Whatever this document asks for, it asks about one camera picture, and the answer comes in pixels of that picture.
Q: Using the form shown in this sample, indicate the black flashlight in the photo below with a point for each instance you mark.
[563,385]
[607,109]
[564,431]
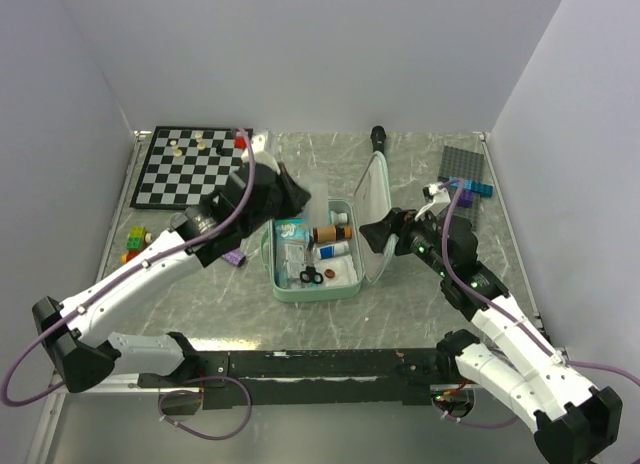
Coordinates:
[378,139]

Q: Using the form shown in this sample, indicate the red yellow toy car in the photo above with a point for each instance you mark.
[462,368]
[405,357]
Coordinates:
[130,255]

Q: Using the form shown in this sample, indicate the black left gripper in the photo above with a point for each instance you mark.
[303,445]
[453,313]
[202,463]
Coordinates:
[296,196]

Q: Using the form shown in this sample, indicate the white gauze packet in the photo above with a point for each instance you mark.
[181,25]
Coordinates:
[344,267]

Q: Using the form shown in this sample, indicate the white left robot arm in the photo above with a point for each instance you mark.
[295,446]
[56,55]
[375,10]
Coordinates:
[79,332]

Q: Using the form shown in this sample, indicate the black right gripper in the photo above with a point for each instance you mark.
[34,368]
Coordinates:
[398,222]

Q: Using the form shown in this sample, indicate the small black scissors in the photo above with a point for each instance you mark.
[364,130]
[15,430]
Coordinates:
[309,275]

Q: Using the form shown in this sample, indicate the grey lego baseplate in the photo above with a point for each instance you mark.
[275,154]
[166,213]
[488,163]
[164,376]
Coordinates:
[464,164]

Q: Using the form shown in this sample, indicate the white blue bandage roll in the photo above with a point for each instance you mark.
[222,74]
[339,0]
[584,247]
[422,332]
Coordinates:
[331,250]

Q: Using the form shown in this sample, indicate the blue cotton swab pack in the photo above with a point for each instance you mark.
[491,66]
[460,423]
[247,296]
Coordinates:
[292,229]

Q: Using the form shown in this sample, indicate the purple glitter microphone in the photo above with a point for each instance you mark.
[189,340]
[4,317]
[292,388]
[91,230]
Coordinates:
[235,257]

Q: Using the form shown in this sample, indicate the clear alcohol pad packets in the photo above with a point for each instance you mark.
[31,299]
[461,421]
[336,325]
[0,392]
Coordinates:
[291,262]

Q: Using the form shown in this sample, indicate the mint green medicine case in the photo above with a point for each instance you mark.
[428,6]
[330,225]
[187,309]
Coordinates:
[369,202]

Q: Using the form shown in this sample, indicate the blue lego bricks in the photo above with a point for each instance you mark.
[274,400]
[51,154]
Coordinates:
[471,186]

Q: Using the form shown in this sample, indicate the cream chess pawn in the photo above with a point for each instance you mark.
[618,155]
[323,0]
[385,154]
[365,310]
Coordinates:
[176,150]

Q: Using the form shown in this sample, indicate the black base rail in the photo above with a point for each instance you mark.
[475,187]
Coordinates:
[407,375]

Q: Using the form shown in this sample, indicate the brown orange-cap bottle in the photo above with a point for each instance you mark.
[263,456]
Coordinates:
[332,233]

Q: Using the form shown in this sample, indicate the teal plaster packet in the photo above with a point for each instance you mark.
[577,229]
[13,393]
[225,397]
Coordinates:
[317,208]

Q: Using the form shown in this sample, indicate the cream chess piece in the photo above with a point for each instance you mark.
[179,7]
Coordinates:
[201,145]

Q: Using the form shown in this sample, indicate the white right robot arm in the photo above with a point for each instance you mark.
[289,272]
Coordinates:
[571,419]

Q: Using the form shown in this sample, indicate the black white chessboard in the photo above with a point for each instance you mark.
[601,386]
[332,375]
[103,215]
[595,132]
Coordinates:
[175,183]

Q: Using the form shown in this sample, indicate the white green medicine bottle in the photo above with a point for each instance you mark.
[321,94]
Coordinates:
[339,218]

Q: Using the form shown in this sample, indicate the purple lego brick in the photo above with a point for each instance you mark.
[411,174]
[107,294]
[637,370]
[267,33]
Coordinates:
[466,199]

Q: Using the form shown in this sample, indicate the green lego block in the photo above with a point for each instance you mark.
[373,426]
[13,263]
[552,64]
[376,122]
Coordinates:
[136,236]

